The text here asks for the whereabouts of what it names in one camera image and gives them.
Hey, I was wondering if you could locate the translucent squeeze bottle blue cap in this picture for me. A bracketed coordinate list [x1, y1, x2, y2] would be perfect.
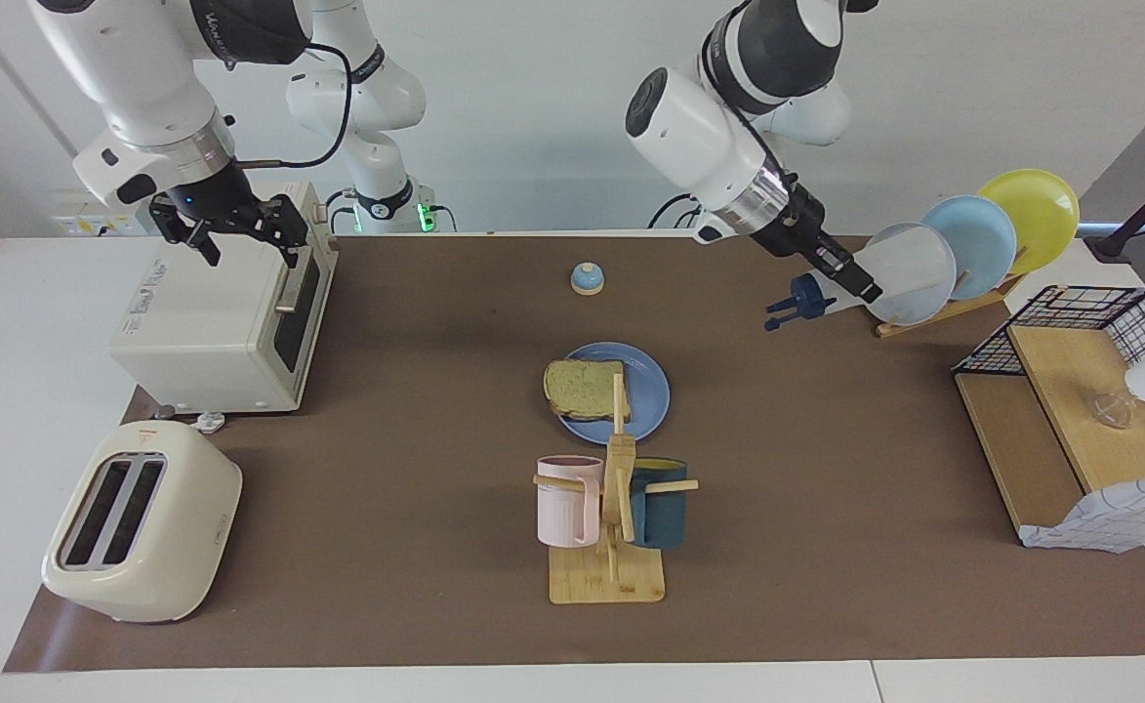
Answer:
[765, 244, 929, 333]

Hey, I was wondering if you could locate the white wall socket box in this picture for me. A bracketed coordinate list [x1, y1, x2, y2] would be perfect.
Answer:
[50, 187, 158, 237]

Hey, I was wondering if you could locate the pink ribbed mug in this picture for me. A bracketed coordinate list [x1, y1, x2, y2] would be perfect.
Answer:
[536, 455, 604, 548]

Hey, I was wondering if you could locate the white toaster oven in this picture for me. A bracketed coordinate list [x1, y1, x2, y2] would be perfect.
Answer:
[108, 181, 339, 414]

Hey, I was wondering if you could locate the wooden plate rack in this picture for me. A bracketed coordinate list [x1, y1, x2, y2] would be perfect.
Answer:
[875, 244, 1030, 339]

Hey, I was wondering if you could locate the cream two-slot toaster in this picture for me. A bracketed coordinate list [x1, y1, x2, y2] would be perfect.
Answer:
[41, 420, 243, 624]

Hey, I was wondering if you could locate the brown table mat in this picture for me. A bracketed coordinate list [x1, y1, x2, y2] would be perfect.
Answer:
[3, 234, 1145, 673]

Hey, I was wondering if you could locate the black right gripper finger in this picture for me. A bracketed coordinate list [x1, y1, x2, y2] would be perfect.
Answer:
[149, 210, 222, 267]
[258, 193, 309, 269]

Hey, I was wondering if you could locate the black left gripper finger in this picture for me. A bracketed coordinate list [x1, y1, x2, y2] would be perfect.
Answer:
[811, 234, 883, 304]

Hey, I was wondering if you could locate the pale grey plate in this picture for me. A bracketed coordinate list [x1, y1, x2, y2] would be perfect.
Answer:
[865, 223, 957, 326]

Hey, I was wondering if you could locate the periwinkle blue plate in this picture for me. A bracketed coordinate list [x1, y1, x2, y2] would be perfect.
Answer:
[551, 342, 673, 445]

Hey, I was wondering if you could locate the small clear glass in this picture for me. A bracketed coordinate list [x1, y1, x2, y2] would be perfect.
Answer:
[1091, 391, 1134, 429]

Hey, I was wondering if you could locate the dark teal mug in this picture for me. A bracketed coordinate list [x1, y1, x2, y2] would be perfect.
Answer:
[628, 457, 688, 550]

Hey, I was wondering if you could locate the wooden mug tree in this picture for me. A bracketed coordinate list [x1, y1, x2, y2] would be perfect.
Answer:
[533, 373, 700, 604]

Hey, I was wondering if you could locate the black wire basket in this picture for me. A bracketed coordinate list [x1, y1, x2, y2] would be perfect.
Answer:
[953, 285, 1145, 465]

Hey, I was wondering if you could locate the yellow plate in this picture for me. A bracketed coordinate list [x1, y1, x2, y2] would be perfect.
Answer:
[977, 169, 1081, 276]

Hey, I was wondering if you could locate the wooden box with mesh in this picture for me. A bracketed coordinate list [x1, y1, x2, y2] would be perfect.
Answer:
[1018, 476, 1145, 555]

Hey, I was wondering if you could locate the toasted bread slice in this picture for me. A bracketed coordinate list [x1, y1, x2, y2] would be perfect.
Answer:
[544, 359, 632, 423]

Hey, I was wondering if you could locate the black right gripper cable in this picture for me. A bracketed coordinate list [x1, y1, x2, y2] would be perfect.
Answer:
[235, 44, 353, 172]

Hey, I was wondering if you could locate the light blue plate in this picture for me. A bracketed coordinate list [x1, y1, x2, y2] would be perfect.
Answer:
[921, 195, 1019, 301]

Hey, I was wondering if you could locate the wooden shelf box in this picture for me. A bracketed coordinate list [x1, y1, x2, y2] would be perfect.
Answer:
[955, 324, 1145, 536]

